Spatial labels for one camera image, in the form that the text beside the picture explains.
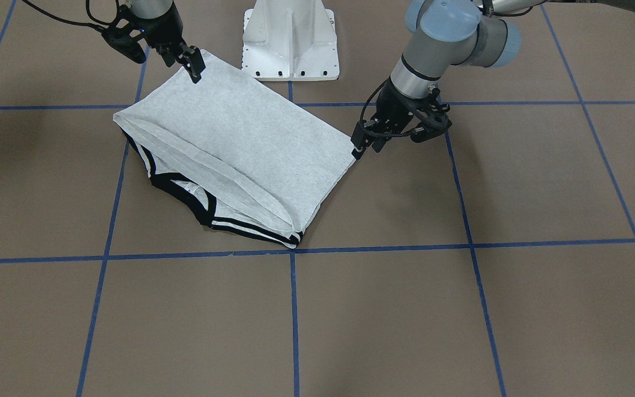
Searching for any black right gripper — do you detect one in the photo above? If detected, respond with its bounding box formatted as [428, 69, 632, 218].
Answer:
[101, 4, 205, 84]

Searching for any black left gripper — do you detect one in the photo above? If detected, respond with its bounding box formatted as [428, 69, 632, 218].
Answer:
[351, 80, 452, 160]

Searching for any grey cartoon print t-shirt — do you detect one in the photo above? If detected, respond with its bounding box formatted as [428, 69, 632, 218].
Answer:
[113, 50, 355, 249]

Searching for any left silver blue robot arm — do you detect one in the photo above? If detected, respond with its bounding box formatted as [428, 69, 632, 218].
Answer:
[351, 1, 542, 160]

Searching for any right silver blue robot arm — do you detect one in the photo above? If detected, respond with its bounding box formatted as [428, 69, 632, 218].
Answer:
[101, 1, 205, 84]

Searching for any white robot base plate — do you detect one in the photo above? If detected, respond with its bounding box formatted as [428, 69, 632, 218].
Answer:
[240, 1, 340, 82]

